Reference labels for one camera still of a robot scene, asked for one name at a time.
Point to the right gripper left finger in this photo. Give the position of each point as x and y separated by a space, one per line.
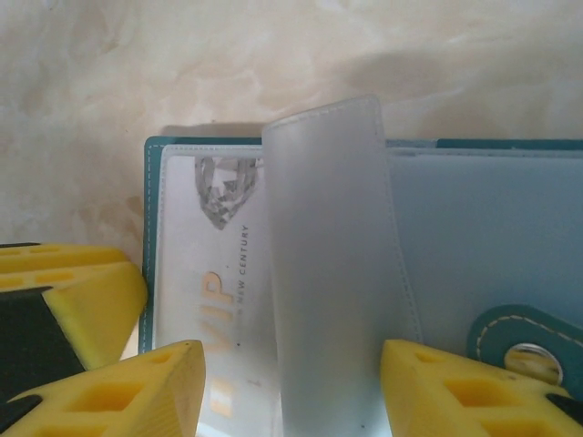
114 400

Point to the teal card holder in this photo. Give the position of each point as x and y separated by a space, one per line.
478 227

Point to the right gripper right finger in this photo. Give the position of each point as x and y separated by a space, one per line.
464 400

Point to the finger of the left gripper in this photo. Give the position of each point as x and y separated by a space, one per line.
91 318
54 256

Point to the white VIP card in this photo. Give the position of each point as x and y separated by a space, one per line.
205 236

